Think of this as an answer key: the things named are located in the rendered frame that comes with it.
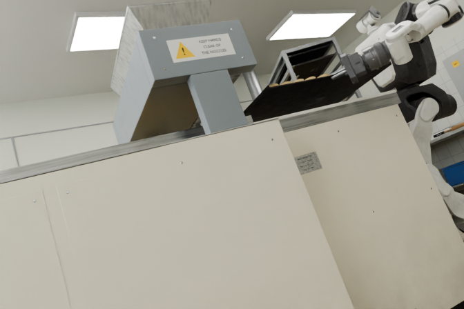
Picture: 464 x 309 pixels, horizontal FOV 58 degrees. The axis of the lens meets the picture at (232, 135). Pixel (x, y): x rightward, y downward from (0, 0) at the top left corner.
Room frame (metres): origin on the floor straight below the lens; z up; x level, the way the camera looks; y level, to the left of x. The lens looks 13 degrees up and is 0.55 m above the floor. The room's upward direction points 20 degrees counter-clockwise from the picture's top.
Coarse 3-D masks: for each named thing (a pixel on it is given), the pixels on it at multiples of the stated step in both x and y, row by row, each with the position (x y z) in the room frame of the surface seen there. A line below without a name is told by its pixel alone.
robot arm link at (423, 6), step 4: (428, 0) 1.47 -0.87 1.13; (432, 0) 1.45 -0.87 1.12; (436, 0) 1.45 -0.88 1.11; (420, 4) 1.62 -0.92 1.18; (424, 4) 1.59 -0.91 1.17; (428, 4) 1.49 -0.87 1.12; (456, 4) 1.51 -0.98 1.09; (416, 8) 1.64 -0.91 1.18; (420, 8) 1.61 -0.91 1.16; (424, 8) 1.59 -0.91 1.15; (428, 8) 1.56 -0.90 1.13; (460, 8) 1.49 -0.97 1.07; (416, 12) 1.65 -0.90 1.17; (420, 12) 1.62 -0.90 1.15; (424, 12) 1.60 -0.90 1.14; (416, 16) 1.66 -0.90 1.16; (420, 16) 1.64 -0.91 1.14; (460, 20) 1.48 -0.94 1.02; (452, 24) 1.48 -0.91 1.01
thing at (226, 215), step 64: (256, 128) 1.16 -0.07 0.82; (0, 192) 0.86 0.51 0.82; (64, 192) 0.92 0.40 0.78; (128, 192) 0.98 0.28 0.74; (192, 192) 1.05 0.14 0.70; (256, 192) 1.12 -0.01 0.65; (0, 256) 0.85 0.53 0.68; (64, 256) 0.91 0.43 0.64; (128, 256) 0.96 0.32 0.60; (192, 256) 1.02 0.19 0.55; (256, 256) 1.10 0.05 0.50; (320, 256) 1.18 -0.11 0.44
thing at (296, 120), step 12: (372, 96) 1.64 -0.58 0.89; (384, 96) 1.66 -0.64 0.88; (396, 96) 1.69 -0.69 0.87; (324, 108) 1.52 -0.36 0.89; (336, 108) 1.55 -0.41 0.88; (348, 108) 1.57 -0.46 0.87; (360, 108) 1.60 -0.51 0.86; (372, 108) 1.62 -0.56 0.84; (264, 120) 1.41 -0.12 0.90; (288, 120) 1.45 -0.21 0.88; (300, 120) 1.47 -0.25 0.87; (312, 120) 1.49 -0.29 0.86; (324, 120) 1.51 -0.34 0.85
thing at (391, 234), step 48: (336, 144) 1.50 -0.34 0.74; (384, 144) 1.60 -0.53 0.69; (336, 192) 1.47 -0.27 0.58; (384, 192) 1.55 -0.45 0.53; (432, 192) 1.65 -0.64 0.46; (336, 240) 1.43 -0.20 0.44; (384, 240) 1.52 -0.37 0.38; (432, 240) 1.61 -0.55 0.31; (384, 288) 1.48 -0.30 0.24; (432, 288) 1.57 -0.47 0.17
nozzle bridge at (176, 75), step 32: (160, 32) 1.07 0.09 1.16; (192, 32) 1.12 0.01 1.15; (224, 32) 1.16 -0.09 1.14; (160, 64) 1.06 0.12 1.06; (192, 64) 1.10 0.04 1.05; (224, 64) 1.15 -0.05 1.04; (256, 64) 1.20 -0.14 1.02; (128, 96) 1.32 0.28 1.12; (160, 96) 1.17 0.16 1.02; (192, 96) 1.13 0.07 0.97; (224, 96) 1.13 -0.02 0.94; (128, 128) 1.45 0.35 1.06; (160, 128) 1.47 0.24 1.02; (224, 128) 1.11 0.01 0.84
